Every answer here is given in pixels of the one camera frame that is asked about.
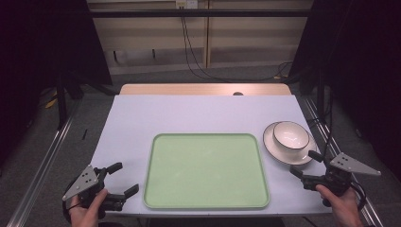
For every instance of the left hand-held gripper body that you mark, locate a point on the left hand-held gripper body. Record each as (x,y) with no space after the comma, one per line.
(83,183)

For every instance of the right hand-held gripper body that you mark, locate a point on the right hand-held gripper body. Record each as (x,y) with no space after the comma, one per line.
(348,165)

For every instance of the white bowl with dark rim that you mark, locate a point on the white bowl with dark rim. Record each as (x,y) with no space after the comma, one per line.
(290,135)

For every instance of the white plate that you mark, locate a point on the white plate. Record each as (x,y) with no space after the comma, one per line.
(273,148)

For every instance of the light green tray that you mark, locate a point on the light green tray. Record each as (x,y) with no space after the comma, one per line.
(206,171)

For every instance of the person's left hand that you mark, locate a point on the person's left hand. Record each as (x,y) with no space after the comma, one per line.
(84,216)

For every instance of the person's right hand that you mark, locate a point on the person's right hand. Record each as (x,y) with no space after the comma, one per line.
(345,209)

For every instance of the small black stick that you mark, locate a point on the small black stick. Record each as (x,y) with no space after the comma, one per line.
(84,134)

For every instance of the black metal stand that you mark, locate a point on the black metal stand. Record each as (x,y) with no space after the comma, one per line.
(61,101)
(320,94)

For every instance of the yellow floor object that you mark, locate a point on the yellow floor object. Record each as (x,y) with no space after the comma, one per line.
(52,101)

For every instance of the pale lavender table cover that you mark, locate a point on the pale lavender table cover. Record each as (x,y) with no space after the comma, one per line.
(195,115)

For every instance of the dark curtain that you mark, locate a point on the dark curtain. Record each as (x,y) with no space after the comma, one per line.
(362,63)
(38,47)

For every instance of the wooden table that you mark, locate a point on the wooden table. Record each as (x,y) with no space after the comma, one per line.
(189,89)

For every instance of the black horizontal bar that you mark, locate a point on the black horizontal bar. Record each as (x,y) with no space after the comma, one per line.
(201,13)

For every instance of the aluminium floor rail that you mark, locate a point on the aluminium floor rail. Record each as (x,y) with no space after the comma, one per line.
(41,168)
(318,124)

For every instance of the white wall socket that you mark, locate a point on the white wall socket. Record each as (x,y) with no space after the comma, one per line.
(186,3)

